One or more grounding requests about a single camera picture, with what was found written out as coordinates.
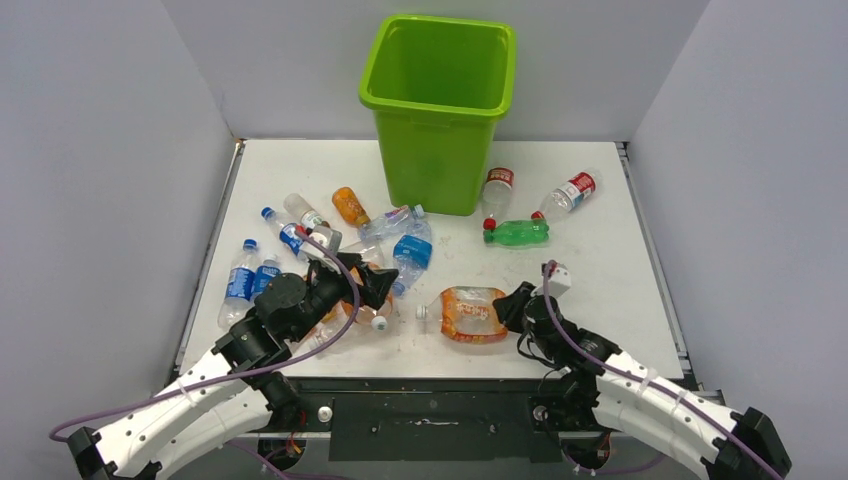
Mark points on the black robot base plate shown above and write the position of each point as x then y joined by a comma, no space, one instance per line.
388,419

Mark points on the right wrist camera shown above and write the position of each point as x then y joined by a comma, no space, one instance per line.
557,280

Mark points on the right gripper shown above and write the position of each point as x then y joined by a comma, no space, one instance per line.
509,308

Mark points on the crushed light blue label bottle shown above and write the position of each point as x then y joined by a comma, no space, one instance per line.
412,254

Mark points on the green plastic bottle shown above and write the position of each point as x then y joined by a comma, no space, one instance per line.
518,234

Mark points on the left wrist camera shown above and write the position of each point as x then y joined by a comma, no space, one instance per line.
320,244

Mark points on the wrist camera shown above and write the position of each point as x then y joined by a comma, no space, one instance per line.
320,244
557,280

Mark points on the red label bottle near bin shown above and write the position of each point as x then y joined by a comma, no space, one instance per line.
496,196

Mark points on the blue cap water bottle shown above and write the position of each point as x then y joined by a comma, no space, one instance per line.
239,287

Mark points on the large orange label bottle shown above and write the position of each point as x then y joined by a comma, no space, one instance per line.
368,316

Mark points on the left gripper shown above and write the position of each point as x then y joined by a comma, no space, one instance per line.
376,282

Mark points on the white cap blue label bottle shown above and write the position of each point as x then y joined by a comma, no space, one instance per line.
269,268

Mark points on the clear jar silver lid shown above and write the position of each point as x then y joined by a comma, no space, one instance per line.
370,250

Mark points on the crushed purple label clear bottle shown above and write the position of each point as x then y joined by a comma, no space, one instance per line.
392,223

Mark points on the blue label water bottle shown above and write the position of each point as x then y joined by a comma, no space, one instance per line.
286,230

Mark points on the green plastic bin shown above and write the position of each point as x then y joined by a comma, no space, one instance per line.
437,88

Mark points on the red label bottle far right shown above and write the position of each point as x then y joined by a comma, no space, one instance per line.
560,202

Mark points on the small orange juice bottle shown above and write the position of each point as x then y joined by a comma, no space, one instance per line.
350,208

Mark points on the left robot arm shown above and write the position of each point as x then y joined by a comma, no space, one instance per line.
235,387

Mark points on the coffee bottle green cap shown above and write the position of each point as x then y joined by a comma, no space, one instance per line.
303,212

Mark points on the crushed orange label bottle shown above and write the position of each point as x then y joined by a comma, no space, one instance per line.
464,314

